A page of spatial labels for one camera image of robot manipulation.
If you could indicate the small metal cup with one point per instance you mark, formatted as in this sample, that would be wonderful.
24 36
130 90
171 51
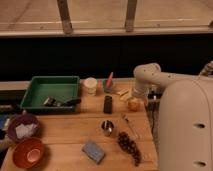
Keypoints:
107 127

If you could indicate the black rectangular block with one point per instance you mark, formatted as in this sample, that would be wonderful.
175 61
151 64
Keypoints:
107 105

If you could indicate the purple bowl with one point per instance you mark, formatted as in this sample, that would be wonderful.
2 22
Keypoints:
21 119

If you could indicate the black brush in tray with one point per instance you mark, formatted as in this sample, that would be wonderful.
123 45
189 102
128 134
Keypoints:
52 102

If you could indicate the bunch of dark grapes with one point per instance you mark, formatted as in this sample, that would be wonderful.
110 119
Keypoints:
129 146

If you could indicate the white lidded jar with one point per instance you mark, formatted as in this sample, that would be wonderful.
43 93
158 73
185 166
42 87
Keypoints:
90 85

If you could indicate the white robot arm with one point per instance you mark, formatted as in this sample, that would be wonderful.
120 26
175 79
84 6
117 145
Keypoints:
185 125

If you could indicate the orange apple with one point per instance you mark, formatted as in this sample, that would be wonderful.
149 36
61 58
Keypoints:
134 104

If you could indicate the yellow banana pieces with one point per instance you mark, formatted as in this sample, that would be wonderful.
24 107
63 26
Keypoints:
125 94

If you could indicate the blue sponge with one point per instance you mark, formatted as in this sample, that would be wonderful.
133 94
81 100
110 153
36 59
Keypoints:
93 151

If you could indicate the white crumpled paper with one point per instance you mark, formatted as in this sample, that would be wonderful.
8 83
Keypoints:
23 131

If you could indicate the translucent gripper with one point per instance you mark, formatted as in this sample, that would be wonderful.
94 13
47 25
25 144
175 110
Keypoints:
140 95

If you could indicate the orange bowl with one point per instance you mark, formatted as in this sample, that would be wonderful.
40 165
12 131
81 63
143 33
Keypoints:
28 153

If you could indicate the green plastic tray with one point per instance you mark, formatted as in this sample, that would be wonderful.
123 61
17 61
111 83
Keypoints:
62 88

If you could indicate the grey cup with red tool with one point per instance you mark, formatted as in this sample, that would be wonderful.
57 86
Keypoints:
108 83

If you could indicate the thin pen tool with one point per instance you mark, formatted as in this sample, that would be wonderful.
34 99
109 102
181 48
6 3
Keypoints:
130 125

